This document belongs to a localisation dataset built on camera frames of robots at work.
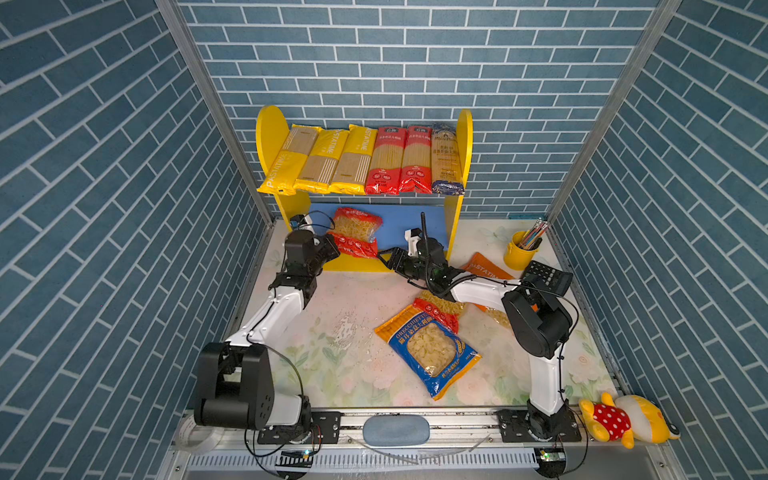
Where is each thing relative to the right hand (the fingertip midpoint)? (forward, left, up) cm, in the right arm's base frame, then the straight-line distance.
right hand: (378, 255), depth 90 cm
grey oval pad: (-43, -9, -13) cm, 46 cm away
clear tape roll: (-51, +37, -12) cm, 64 cm away
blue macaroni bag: (-23, -18, -13) cm, 33 cm away
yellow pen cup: (+11, -45, -10) cm, 48 cm away
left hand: (+1, +13, +7) cm, 15 cm away
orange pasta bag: (+9, -33, -13) cm, 37 cm away
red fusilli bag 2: (-11, -21, -12) cm, 27 cm away
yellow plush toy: (-36, -64, -11) cm, 75 cm away
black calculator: (+6, -57, -16) cm, 59 cm away
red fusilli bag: (+5, +8, +4) cm, 10 cm away
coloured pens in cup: (+15, -51, -4) cm, 53 cm away
